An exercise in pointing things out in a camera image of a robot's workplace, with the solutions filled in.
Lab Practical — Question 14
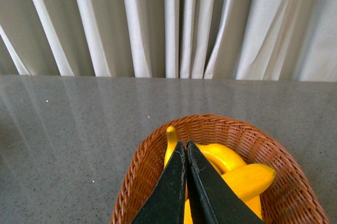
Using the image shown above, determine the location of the grey white pleated curtain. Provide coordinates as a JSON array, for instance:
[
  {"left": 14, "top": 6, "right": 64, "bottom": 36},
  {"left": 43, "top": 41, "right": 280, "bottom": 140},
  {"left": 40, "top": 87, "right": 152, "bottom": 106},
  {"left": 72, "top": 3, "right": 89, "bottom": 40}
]
[{"left": 1, "top": 0, "right": 336, "bottom": 82}]

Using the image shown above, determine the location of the front yellow banana in basket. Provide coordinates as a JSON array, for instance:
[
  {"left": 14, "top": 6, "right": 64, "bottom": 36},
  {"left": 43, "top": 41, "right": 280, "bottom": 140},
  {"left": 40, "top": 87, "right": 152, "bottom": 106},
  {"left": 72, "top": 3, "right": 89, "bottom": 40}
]
[{"left": 237, "top": 193, "right": 263, "bottom": 220}]

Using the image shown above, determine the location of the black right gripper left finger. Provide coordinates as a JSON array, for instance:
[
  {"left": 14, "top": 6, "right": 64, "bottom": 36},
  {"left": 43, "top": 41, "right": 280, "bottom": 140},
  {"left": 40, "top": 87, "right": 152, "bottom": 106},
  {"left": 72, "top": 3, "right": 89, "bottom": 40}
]
[{"left": 131, "top": 141, "right": 186, "bottom": 223}]

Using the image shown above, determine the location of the right brown wicker basket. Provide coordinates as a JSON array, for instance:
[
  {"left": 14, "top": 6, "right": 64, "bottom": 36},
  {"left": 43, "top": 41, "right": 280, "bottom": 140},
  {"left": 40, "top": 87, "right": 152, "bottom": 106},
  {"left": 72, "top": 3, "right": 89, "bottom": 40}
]
[{"left": 111, "top": 114, "right": 329, "bottom": 223}]

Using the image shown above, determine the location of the curved yellow banana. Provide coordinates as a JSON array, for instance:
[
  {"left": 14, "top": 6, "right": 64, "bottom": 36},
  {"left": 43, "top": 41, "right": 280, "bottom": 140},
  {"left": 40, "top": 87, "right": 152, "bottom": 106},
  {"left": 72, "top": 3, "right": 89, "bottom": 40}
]
[{"left": 221, "top": 164, "right": 276, "bottom": 202}]

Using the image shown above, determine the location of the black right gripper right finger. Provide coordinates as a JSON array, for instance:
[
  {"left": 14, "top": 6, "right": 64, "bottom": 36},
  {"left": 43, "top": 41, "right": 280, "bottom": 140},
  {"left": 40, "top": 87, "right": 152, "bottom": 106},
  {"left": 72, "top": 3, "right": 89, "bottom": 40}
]
[{"left": 186, "top": 140, "right": 263, "bottom": 223}]

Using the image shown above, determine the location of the rear yellow banana in basket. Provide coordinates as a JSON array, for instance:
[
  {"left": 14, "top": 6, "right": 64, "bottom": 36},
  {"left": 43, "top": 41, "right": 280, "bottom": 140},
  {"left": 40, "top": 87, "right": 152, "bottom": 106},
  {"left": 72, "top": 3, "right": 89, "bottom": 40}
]
[{"left": 196, "top": 144, "right": 246, "bottom": 174}]

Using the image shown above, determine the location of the long straight yellow banana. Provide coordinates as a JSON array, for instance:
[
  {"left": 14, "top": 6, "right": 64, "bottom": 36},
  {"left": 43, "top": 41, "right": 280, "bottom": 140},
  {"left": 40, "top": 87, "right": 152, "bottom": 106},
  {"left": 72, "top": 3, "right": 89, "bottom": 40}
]
[{"left": 164, "top": 126, "right": 193, "bottom": 223}]

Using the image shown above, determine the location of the yellow banana in basket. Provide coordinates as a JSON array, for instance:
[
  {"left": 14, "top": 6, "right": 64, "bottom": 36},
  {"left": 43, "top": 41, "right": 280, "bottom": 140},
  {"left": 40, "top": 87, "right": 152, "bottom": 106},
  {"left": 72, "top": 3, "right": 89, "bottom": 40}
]
[
  {"left": 196, "top": 144, "right": 246, "bottom": 174},
  {"left": 237, "top": 193, "right": 263, "bottom": 220}
]

